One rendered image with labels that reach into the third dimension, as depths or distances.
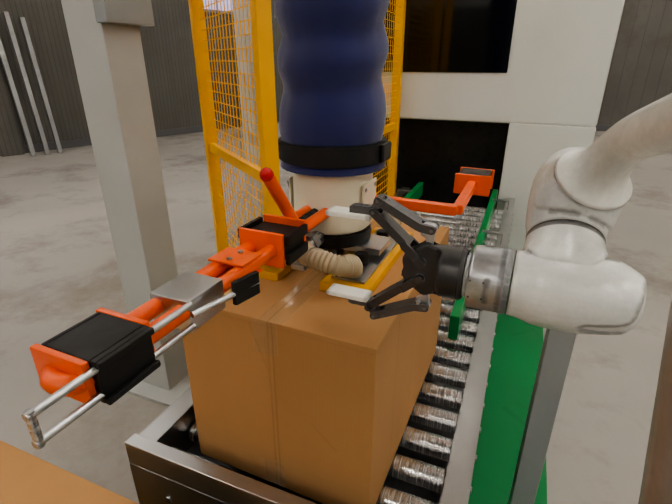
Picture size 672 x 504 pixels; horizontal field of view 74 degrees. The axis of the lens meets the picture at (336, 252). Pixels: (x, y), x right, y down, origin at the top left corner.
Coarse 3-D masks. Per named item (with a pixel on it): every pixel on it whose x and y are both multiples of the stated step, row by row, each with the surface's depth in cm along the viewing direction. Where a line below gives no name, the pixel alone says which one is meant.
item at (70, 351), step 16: (96, 320) 48; (112, 320) 48; (128, 320) 48; (144, 320) 48; (64, 336) 45; (80, 336) 45; (96, 336) 45; (112, 336) 45; (32, 352) 44; (48, 352) 43; (64, 352) 43; (80, 352) 43; (96, 352) 43; (64, 368) 42; (80, 368) 41; (80, 400) 43
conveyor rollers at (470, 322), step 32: (448, 224) 241; (480, 224) 242; (448, 320) 151; (448, 352) 135; (448, 384) 127; (416, 416) 112; (448, 416) 110; (416, 448) 104; (448, 448) 102; (416, 480) 96
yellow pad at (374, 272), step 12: (360, 252) 91; (384, 252) 97; (396, 252) 99; (372, 264) 92; (384, 264) 93; (336, 276) 86; (360, 276) 86; (372, 276) 88; (384, 276) 92; (324, 288) 85; (372, 288) 84
